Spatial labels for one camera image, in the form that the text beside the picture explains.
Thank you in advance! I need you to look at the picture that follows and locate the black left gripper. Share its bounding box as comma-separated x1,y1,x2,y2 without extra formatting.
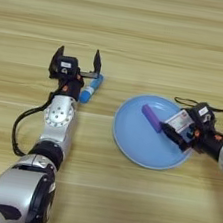
45,42,104,104

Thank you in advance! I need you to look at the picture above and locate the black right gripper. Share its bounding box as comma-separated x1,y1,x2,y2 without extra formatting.
155,102,223,161

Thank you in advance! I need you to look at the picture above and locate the blue tube with white label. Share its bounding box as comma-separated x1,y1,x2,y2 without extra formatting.
78,71,106,107

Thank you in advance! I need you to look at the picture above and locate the light blue round plate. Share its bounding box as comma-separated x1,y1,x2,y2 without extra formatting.
106,89,201,176

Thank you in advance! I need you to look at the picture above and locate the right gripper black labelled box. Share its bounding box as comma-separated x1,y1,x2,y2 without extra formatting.
191,101,219,126

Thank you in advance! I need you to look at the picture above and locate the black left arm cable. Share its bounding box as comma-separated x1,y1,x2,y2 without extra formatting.
8,84,59,162

